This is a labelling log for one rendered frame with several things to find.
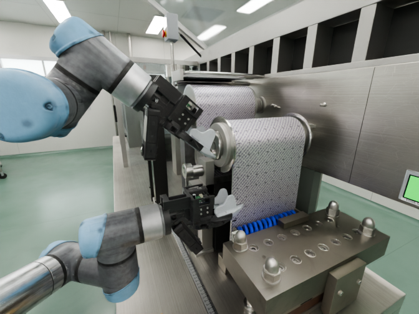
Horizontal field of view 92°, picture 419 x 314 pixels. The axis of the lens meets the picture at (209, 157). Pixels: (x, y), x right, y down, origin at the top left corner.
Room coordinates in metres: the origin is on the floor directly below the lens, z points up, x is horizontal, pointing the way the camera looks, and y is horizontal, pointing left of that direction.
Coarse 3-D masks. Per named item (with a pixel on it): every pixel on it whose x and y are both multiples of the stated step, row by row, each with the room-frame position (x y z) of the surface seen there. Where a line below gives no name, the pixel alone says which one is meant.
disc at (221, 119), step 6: (216, 120) 0.53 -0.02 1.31; (222, 120) 0.50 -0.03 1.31; (210, 126) 0.57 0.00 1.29; (228, 126) 0.48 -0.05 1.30; (228, 132) 0.47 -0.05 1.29; (234, 138) 0.45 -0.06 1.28; (234, 144) 0.45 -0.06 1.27; (234, 150) 0.45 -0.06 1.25; (234, 156) 0.45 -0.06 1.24; (228, 162) 0.47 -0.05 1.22; (222, 168) 0.50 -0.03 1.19; (228, 168) 0.47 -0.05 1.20
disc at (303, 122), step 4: (284, 116) 0.65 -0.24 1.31; (288, 116) 0.63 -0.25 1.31; (292, 116) 0.62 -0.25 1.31; (296, 116) 0.61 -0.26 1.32; (300, 116) 0.59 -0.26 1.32; (300, 120) 0.59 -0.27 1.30; (304, 120) 0.58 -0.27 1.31; (304, 124) 0.58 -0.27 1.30; (308, 124) 0.57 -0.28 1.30; (304, 128) 0.58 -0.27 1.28; (308, 128) 0.56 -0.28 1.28; (308, 132) 0.56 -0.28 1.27; (308, 136) 0.56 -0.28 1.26; (308, 140) 0.56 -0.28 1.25; (304, 144) 0.57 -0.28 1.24; (308, 144) 0.56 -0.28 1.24; (304, 148) 0.57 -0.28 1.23; (308, 148) 0.56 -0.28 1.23; (304, 152) 0.56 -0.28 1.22
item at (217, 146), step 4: (216, 132) 0.50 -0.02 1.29; (216, 136) 0.49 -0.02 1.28; (220, 136) 0.49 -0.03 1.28; (216, 140) 0.49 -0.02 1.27; (220, 140) 0.48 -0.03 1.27; (212, 144) 0.51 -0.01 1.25; (216, 144) 0.49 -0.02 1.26; (220, 144) 0.47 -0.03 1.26; (212, 148) 0.51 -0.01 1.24; (216, 148) 0.49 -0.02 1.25; (220, 148) 0.47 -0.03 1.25; (216, 152) 0.49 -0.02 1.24; (220, 152) 0.47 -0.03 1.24; (216, 156) 0.49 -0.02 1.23; (220, 156) 0.48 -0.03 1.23
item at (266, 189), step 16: (288, 160) 0.54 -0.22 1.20; (240, 176) 0.47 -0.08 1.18; (256, 176) 0.49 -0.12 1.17; (272, 176) 0.51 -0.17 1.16; (288, 176) 0.54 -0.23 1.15; (240, 192) 0.47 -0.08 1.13; (256, 192) 0.49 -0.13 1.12; (272, 192) 0.52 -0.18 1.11; (288, 192) 0.54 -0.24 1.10; (256, 208) 0.49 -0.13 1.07; (272, 208) 0.52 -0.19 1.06; (288, 208) 0.55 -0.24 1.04; (240, 224) 0.47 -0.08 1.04
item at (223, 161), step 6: (216, 126) 0.51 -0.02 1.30; (222, 126) 0.49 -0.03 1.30; (222, 132) 0.48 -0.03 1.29; (228, 138) 0.47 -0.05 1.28; (228, 144) 0.46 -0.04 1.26; (228, 150) 0.46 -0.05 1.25; (222, 156) 0.48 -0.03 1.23; (228, 156) 0.46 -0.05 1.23; (216, 162) 0.51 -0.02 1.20; (222, 162) 0.48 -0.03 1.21
